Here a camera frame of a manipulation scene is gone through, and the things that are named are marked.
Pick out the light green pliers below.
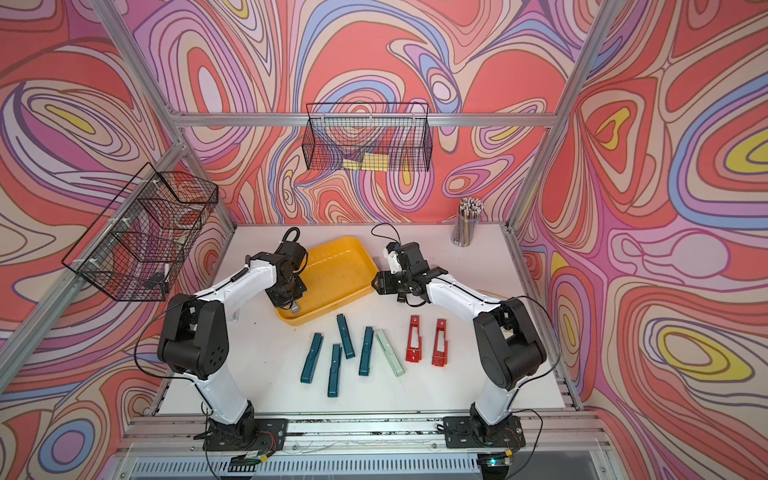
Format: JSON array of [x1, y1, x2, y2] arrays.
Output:
[[375, 329, 405, 377]]

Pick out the black wire basket left wall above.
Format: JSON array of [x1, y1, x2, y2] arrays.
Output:
[[61, 161, 220, 303]]

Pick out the red pliers right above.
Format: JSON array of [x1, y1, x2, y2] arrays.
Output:
[[432, 319, 448, 367]]

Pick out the yellow plastic storage tray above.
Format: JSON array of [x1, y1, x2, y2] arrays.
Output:
[[275, 236, 378, 326]]

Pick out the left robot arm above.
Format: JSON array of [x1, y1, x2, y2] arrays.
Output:
[[157, 238, 309, 426]]

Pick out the teal pliers right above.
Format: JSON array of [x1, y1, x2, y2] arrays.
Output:
[[358, 326, 374, 376]]

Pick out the red pliers left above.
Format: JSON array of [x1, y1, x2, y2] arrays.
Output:
[[405, 315, 422, 363]]

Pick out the teal pliers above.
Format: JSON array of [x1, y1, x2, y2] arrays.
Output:
[[327, 343, 342, 398], [300, 333, 324, 384], [358, 326, 374, 376], [336, 314, 355, 359]]

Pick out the black wire basket back wall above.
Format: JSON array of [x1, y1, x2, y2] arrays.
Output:
[[302, 100, 433, 172]]

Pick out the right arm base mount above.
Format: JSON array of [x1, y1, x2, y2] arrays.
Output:
[[436, 414, 526, 452]]

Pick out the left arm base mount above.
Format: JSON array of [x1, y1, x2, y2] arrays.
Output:
[[194, 417, 288, 453]]

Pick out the pencil holder cup with pencils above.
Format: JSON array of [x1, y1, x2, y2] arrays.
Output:
[[451, 197, 484, 247]]

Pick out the teal pliers lower middle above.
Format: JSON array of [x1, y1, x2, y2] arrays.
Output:
[[327, 343, 342, 398]]

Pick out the black wire basket wall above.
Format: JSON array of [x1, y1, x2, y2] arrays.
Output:
[[302, 100, 433, 172], [61, 161, 220, 303]]

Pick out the teal pliers far left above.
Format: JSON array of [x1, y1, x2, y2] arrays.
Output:
[[300, 333, 324, 384]]

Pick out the teal pliers upper middle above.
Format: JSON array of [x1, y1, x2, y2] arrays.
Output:
[[336, 314, 355, 359]]

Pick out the red pliers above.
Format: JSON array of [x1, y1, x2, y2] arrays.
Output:
[[405, 315, 422, 363], [432, 319, 448, 367]]

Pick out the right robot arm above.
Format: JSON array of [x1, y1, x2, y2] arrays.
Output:
[[371, 241, 547, 445]]

